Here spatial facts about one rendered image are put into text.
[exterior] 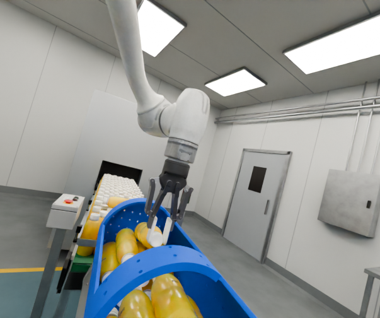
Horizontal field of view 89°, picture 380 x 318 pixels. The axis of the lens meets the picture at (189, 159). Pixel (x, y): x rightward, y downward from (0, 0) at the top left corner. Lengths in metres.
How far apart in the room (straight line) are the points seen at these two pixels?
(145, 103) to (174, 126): 0.14
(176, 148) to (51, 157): 4.46
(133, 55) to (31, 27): 4.77
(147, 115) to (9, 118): 4.45
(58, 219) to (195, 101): 0.77
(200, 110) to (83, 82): 4.55
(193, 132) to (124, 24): 0.28
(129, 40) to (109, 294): 0.51
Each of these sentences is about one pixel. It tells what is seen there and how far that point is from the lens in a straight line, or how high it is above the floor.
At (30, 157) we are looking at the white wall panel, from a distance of 4.94.
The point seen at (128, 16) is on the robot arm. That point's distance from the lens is 0.53.
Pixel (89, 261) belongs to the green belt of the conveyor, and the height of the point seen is 0.89.
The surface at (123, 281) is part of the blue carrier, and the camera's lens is 0.39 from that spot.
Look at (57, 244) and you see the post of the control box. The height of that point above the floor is 0.89.
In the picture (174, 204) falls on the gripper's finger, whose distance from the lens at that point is 0.57.
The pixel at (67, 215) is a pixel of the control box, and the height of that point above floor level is 1.06.
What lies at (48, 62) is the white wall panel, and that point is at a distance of 5.09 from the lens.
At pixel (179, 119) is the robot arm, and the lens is 0.53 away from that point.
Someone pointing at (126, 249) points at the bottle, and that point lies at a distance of 0.64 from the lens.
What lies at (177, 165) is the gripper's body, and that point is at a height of 1.39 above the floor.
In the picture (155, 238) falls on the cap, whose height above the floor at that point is 1.18.
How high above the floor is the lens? 1.40
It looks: 3 degrees up
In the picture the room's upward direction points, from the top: 15 degrees clockwise
